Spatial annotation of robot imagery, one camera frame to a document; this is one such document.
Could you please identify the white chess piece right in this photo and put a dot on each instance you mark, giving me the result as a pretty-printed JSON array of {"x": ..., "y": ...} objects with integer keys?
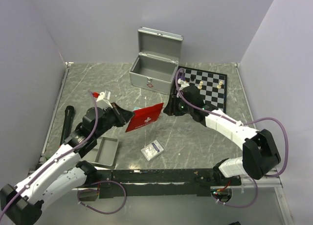
[{"x": 219, "y": 86}]

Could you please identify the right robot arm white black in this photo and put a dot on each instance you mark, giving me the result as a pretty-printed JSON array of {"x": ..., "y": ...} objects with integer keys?
[{"x": 259, "y": 150}]

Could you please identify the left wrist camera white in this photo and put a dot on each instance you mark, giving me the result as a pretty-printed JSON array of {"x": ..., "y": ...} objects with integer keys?
[{"x": 103, "y": 99}]

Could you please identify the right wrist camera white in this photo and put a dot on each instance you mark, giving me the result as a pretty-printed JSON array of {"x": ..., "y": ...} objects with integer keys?
[{"x": 182, "y": 84}]

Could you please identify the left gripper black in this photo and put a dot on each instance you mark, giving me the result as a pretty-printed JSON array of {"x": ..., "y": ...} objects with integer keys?
[{"x": 122, "y": 116}]

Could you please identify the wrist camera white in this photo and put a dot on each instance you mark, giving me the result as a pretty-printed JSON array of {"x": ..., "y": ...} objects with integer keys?
[
  {"x": 182, "y": 84},
  {"x": 103, "y": 99}
]

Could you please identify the black white chessboard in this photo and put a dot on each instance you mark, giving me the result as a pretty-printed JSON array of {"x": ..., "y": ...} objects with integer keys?
[{"x": 209, "y": 91}]

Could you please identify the white chess piece left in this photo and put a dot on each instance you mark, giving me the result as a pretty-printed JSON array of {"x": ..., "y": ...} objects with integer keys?
[{"x": 200, "y": 85}]

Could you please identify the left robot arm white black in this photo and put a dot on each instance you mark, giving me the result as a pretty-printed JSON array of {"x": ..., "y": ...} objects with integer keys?
[{"x": 25, "y": 202}]

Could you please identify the grey plastic divided tray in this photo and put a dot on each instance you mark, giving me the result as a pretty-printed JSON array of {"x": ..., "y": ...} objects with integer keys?
[{"x": 103, "y": 154}]

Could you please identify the silver metal medicine case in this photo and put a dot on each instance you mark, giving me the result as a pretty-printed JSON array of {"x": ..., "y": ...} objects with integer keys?
[{"x": 157, "y": 61}]

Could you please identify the red first aid pouch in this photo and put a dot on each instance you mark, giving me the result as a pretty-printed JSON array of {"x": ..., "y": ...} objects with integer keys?
[{"x": 144, "y": 116}]

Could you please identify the white chess piece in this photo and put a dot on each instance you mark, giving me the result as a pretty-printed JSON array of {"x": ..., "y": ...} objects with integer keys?
[
  {"x": 200, "y": 85},
  {"x": 219, "y": 86}
]

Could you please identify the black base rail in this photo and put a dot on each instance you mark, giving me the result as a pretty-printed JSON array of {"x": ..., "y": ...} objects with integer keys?
[{"x": 158, "y": 182}]

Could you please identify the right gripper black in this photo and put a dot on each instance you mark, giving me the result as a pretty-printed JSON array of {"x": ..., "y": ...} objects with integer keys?
[{"x": 170, "y": 109}]

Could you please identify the black marker orange cap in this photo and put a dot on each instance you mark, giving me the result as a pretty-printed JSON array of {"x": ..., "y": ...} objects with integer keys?
[{"x": 67, "y": 124}]

